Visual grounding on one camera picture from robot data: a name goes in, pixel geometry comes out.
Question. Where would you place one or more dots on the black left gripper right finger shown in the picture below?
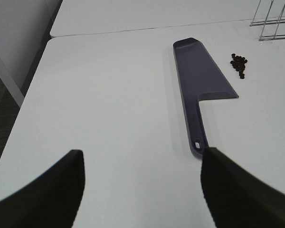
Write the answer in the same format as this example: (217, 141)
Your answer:
(236, 198)

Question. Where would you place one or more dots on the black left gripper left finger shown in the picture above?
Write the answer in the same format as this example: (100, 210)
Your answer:
(51, 200)

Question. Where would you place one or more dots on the grey plastic dustpan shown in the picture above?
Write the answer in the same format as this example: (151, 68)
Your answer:
(199, 79)

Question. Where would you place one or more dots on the pile of coffee beans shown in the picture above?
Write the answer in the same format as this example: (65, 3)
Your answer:
(239, 64)

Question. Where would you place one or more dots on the white adjacent table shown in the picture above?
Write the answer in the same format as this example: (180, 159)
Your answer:
(85, 17)

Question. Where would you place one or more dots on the chrome wire dish rack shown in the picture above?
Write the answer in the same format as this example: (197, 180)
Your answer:
(269, 18)

